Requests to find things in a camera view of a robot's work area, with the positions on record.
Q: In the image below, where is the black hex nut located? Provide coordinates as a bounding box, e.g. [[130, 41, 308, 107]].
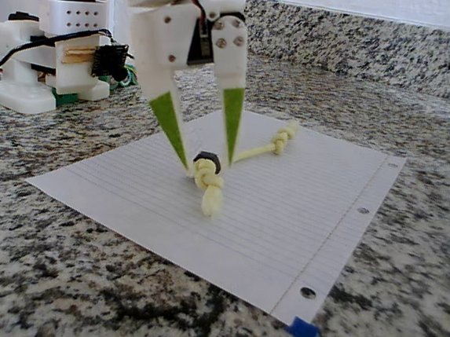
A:
[[191, 149, 223, 175]]

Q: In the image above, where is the yellow-green knotted rope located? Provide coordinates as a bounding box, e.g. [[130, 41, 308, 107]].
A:
[[187, 111, 301, 227]]

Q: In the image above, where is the wooden stick spacer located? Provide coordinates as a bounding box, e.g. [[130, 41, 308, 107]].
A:
[[62, 46, 97, 67]]

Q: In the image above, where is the granite backsplash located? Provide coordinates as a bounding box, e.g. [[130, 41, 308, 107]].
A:
[[236, 0, 450, 104]]

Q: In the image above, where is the lined white paper sheet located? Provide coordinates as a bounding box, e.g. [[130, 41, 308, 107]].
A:
[[15, 90, 410, 335]]

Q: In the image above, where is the blue tape piece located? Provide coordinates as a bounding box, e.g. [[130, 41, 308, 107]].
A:
[[284, 315, 323, 337]]

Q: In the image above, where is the black camera board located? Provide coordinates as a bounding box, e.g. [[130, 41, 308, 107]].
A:
[[90, 41, 130, 82]]

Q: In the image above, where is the black cable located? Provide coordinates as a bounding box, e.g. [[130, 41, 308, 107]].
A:
[[0, 18, 116, 80]]

